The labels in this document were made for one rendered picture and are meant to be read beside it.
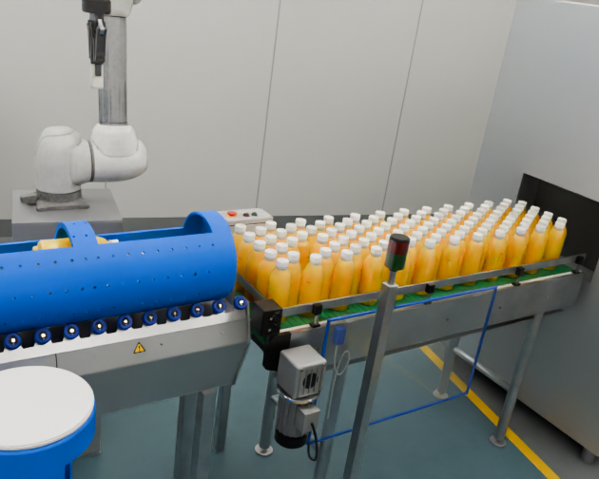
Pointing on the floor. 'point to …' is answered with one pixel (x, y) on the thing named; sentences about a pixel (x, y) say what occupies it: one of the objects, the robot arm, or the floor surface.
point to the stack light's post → (370, 379)
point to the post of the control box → (222, 417)
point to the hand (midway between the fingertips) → (96, 75)
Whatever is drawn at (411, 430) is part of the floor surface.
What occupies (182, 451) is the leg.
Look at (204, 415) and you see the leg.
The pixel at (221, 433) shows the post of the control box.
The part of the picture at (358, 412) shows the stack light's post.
